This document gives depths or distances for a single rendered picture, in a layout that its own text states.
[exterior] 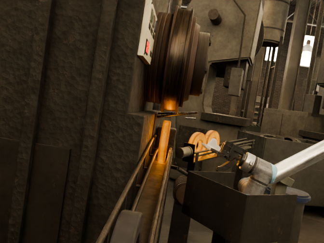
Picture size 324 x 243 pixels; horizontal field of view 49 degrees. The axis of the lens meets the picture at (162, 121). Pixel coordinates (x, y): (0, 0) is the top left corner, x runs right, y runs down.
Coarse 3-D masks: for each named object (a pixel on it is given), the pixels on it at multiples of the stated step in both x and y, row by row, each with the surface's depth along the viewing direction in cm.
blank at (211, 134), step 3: (207, 132) 218; (210, 132) 217; (213, 132) 218; (216, 132) 221; (207, 135) 215; (210, 135) 215; (213, 135) 218; (216, 135) 221; (207, 138) 214; (210, 138) 216; (216, 138) 222; (219, 138) 225; (207, 141) 214; (219, 141) 226; (213, 153) 222
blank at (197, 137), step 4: (196, 132) 207; (192, 136) 204; (196, 136) 203; (200, 136) 207; (204, 136) 210; (192, 140) 202; (196, 140) 204; (200, 140) 208; (204, 140) 211; (196, 144) 205; (200, 144) 211; (200, 148) 210; (204, 148) 213; (200, 156) 210
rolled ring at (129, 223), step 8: (120, 216) 53; (128, 216) 53; (136, 216) 53; (120, 224) 51; (128, 224) 51; (136, 224) 51; (120, 232) 50; (128, 232) 50; (136, 232) 50; (112, 240) 49; (120, 240) 49; (128, 240) 49; (136, 240) 52
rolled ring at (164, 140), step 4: (164, 120) 162; (164, 124) 157; (168, 124) 157; (164, 128) 155; (168, 128) 155; (164, 132) 154; (168, 132) 154; (164, 136) 154; (168, 136) 168; (160, 140) 153; (164, 140) 153; (160, 144) 153; (164, 144) 153; (160, 148) 154; (164, 148) 154; (160, 152) 155; (164, 152) 154; (160, 156) 156; (164, 156) 156; (160, 160) 159; (164, 160) 159
